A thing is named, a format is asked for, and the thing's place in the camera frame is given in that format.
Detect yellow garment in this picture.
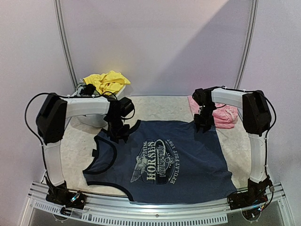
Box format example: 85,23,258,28
83,71,131,94

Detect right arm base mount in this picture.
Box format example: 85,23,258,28
227,177,274,211

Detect aluminium front rail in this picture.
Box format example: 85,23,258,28
19,182,295,226

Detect pink patterned shorts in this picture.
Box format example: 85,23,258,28
187,96,238,129

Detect white plastic laundry basket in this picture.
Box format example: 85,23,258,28
73,82,126,128

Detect left aluminium frame post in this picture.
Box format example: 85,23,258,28
54,0,78,89

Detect aluminium frame post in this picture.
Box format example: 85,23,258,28
54,0,78,89
233,0,259,89

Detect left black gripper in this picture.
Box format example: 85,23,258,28
107,115,130,143

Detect right aluminium frame post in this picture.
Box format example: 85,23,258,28
233,0,259,89

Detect black garment in basket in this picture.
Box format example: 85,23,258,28
81,84,96,96

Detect blue garment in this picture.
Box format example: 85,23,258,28
83,120,236,204

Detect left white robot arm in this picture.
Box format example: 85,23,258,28
34,93,135,204

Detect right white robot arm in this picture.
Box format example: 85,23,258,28
192,86,277,205

